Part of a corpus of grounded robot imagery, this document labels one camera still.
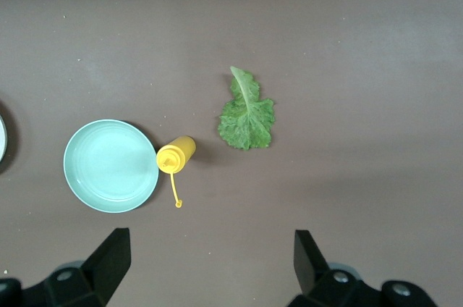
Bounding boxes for beige plate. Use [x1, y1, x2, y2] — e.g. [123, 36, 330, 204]
[0, 113, 9, 165]

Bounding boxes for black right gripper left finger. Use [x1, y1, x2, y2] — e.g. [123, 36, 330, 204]
[0, 227, 131, 307]

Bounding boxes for green lettuce leaf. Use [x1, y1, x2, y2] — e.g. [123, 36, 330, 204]
[218, 65, 276, 151]

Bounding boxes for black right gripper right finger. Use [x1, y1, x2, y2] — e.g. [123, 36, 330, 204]
[287, 230, 438, 307]

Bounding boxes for yellow mustard squeeze bottle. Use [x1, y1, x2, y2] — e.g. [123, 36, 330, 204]
[156, 135, 197, 209]

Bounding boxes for mint green plate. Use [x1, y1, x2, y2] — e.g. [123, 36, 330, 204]
[63, 119, 160, 214]

